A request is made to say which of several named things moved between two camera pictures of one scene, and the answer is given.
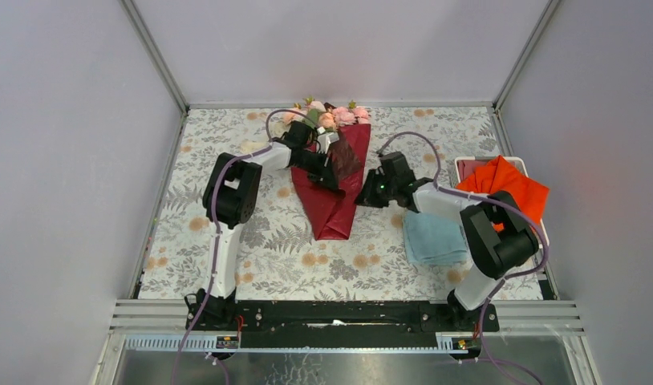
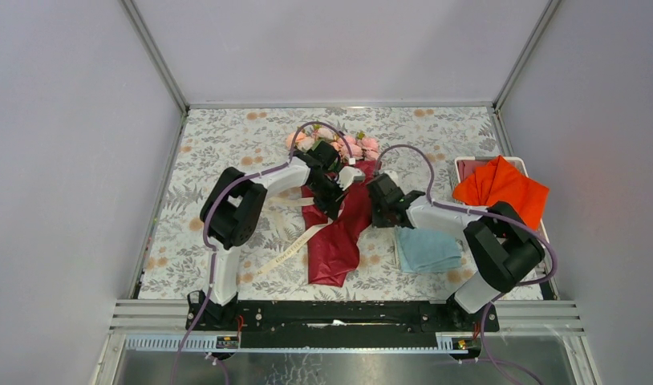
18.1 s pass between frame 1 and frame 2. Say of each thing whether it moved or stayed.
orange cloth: stayed
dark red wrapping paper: moved
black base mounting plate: stayed
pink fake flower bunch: moved
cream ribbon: moved
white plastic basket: stayed
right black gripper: moved
